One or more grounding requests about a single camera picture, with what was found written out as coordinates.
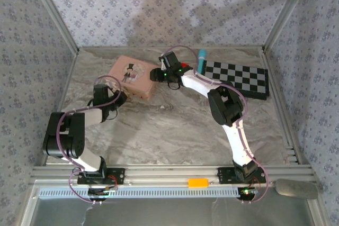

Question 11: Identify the pink wedding cartoon tin box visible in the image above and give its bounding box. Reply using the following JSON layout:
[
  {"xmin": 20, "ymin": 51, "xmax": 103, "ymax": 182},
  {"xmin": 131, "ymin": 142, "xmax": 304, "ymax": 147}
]
[{"xmin": 108, "ymin": 55, "xmax": 156, "ymax": 101}]

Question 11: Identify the blue marker pen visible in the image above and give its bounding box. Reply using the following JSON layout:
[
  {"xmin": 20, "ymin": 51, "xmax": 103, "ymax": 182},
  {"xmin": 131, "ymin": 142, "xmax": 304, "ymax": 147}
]
[{"xmin": 197, "ymin": 49, "xmax": 208, "ymax": 75}]

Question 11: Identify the black and grey chessboard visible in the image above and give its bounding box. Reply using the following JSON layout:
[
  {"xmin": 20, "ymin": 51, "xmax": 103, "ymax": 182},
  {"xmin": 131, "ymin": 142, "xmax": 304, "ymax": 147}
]
[{"xmin": 198, "ymin": 60, "xmax": 270, "ymax": 102}]

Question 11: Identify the round black circuit board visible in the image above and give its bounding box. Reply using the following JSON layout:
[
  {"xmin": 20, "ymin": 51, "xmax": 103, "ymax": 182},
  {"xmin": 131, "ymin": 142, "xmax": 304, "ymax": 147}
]
[
  {"xmin": 237, "ymin": 186, "xmax": 258, "ymax": 201},
  {"xmin": 88, "ymin": 185, "xmax": 119, "ymax": 201}
]

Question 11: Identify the orange plastic block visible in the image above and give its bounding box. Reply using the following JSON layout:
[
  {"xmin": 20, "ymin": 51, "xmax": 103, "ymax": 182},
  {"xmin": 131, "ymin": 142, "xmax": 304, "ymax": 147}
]
[{"xmin": 188, "ymin": 178, "xmax": 209, "ymax": 189}]

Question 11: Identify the grey metal sheet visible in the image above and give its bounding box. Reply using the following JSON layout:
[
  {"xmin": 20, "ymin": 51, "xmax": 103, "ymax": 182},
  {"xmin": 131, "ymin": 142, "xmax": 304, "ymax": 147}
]
[{"xmin": 21, "ymin": 183, "xmax": 326, "ymax": 226}]

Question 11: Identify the grey flat scoop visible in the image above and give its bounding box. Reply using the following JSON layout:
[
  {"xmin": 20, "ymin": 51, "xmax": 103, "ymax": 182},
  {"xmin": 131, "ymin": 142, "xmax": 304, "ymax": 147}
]
[{"xmin": 272, "ymin": 179, "xmax": 318, "ymax": 200}]

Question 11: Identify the aluminium frame rear rail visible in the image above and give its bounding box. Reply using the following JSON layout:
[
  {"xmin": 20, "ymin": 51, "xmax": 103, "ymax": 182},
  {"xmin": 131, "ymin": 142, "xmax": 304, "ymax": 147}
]
[{"xmin": 76, "ymin": 46, "xmax": 265, "ymax": 52}]

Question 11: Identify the wide aluminium base rail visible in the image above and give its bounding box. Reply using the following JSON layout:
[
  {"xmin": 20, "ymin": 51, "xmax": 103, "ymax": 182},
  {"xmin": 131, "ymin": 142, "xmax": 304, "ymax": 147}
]
[{"xmin": 29, "ymin": 164, "xmax": 315, "ymax": 187}]

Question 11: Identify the grey slotted cable duct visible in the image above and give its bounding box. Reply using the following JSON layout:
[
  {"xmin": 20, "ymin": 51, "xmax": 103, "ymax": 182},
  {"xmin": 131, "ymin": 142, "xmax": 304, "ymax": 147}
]
[{"xmin": 39, "ymin": 186, "xmax": 239, "ymax": 199}]

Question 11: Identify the aluminium frame corner post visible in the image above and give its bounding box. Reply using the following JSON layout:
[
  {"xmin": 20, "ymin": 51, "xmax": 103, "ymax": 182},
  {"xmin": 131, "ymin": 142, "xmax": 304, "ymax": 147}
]
[
  {"xmin": 26, "ymin": 0, "xmax": 80, "ymax": 53},
  {"xmin": 263, "ymin": 0, "xmax": 315, "ymax": 53}
]

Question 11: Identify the aluminium frame side rail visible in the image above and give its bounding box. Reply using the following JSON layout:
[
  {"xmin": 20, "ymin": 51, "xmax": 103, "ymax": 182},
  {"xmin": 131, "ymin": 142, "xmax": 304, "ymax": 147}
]
[{"xmin": 261, "ymin": 48, "xmax": 302, "ymax": 165}]

